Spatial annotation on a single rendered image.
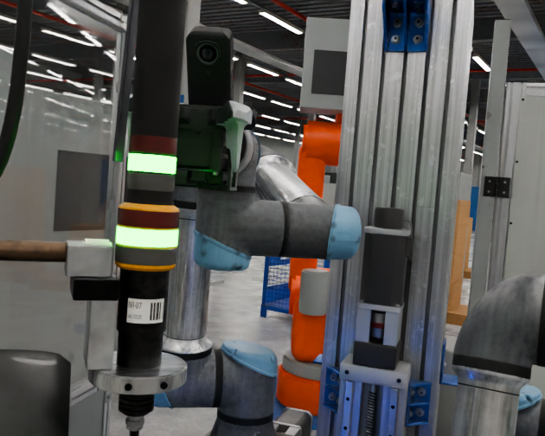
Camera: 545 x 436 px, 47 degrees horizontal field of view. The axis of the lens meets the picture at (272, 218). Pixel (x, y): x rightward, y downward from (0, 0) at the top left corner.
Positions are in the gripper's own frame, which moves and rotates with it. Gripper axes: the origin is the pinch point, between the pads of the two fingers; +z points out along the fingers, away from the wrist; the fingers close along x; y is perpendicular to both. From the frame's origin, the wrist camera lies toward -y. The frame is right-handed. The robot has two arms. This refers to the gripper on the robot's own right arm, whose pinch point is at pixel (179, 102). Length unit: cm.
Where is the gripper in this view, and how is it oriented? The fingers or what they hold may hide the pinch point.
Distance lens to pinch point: 53.8
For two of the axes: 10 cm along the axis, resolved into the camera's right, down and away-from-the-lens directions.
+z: -0.7, 0.5, -10.0
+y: -0.8, 10.0, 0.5
